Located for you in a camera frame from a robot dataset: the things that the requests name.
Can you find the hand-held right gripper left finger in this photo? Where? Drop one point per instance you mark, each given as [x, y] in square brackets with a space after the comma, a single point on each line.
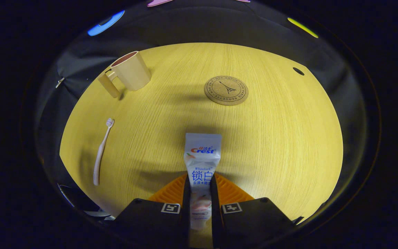
[186, 207]

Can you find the white toothpaste tube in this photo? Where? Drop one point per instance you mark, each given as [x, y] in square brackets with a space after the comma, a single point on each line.
[202, 152]

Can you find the pale pink toothbrush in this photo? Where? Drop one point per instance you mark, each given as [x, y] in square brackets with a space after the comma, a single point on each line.
[98, 162]

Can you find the silver metal clip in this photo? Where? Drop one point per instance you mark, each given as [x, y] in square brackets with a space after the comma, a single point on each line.
[60, 82]

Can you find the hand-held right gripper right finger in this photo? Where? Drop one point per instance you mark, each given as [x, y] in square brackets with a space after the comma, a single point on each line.
[215, 207]

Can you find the beige cup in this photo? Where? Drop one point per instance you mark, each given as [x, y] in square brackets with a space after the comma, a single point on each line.
[133, 72]

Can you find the round cork coaster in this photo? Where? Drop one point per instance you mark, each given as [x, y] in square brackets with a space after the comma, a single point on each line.
[226, 90]

